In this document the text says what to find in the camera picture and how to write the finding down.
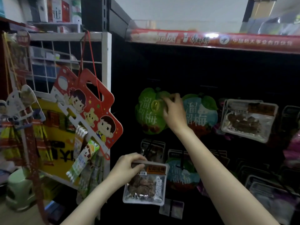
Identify red patterned hanging strip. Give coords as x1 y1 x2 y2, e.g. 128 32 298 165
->
2 30 50 225

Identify yellow poster board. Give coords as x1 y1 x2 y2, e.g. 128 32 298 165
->
28 98 80 186

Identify small clear purple-label pouch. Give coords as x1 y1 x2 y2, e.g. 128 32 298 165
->
159 198 185 219

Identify person's left forearm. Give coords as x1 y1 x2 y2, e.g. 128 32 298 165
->
61 178 123 225

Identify person's right hand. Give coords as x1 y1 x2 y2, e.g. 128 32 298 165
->
162 92 189 135

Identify grey hanging clips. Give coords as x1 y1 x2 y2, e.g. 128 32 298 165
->
0 84 47 129

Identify small teal round snack bag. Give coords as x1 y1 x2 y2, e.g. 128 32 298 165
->
166 157 202 191

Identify green plastic stool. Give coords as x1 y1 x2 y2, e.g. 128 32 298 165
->
6 167 39 211

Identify bunch of hanging candy sticks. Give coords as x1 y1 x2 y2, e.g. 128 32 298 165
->
66 124 105 204

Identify person's left hand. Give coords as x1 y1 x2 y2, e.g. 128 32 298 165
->
108 152 148 188

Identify large green round snack bag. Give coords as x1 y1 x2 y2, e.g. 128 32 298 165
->
135 87 172 135

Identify stack of red white boxes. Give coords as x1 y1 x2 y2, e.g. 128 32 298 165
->
37 0 83 33

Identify red cartoon display card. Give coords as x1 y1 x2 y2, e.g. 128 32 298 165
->
51 65 124 160

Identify person's right forearm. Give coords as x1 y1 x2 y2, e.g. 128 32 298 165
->
176 126 279 225

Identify large teal round snack bag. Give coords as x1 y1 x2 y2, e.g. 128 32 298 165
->
182 93 218 136

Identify large clear dark-candy snack bag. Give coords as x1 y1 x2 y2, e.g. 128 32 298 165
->
221 98 278 143

